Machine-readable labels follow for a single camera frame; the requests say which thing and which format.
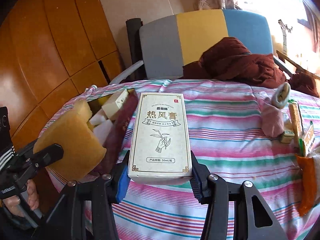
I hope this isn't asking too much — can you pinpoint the cream herbal cream box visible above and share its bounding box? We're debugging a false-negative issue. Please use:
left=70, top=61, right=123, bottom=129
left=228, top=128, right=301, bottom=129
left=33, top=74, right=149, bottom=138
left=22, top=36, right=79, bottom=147
left=128, top=93, right=192, bottom=185

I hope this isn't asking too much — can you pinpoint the yellow sponge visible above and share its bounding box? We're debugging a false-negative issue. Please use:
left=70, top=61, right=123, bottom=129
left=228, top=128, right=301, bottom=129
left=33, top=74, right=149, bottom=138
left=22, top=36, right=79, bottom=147
left=33, top=100, right=106, bottom=181

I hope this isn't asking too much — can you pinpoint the person's left hand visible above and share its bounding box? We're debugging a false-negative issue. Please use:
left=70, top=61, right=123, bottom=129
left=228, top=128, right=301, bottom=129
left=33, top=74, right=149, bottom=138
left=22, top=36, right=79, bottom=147
left=2, top=179, right=39, bottom=217

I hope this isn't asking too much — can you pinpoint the striped tablecloth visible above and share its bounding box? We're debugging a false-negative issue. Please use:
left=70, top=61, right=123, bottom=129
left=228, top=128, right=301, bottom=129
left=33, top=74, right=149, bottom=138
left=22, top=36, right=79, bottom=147
left=39, top=79, right=320, bottom=240

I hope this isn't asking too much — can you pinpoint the pink rolled cloth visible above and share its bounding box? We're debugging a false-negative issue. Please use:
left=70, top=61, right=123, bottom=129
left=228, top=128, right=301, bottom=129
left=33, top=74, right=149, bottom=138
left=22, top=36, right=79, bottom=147
left=258, top=91, right=284, bottom=138

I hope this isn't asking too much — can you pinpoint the small green white box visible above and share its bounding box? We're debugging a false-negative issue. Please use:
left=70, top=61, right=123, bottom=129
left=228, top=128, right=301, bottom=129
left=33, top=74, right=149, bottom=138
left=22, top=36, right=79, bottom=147
left=280, top=129, right=295, bottom=144

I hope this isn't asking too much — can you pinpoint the orange snack bag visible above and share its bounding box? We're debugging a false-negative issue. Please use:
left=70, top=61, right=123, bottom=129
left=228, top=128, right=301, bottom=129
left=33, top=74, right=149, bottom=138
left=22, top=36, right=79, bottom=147
left=296, top=147, right=319, bottom=217

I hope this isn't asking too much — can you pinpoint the cracker packet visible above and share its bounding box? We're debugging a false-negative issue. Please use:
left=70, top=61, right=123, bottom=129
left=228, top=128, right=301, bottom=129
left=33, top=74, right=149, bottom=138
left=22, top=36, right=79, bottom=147
left=299, top=121, right=315, bottom=157
left=289, top=99, right=304, bottom=148

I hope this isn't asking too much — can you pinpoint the white green rolled sock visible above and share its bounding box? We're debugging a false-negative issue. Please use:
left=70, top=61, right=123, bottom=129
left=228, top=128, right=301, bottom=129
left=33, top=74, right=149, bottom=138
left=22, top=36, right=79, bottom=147
left=271, top=82, right=291, bottom=109

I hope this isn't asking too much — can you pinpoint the dark red jacket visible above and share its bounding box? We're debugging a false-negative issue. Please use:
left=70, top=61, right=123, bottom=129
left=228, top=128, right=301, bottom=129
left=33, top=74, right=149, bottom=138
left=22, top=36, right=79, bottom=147
left=183, top=37, right=319, bottom=98

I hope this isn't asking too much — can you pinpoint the grey yellow blue chair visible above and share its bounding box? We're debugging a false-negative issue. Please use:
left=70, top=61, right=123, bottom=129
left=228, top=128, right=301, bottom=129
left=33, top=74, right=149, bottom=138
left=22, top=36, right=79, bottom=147
left=109, top=9, right=293, bottom=84

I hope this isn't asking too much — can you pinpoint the wooden side desk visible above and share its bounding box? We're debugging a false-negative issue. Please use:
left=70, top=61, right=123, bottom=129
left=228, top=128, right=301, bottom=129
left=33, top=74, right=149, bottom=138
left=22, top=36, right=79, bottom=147
left=273, top=50, right=319, bottom=80

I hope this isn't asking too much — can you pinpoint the phone stand on desk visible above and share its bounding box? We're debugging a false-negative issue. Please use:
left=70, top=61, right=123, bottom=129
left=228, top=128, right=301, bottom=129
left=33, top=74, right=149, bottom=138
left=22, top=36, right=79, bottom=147
left=278, top=19, right=293, bottom=55

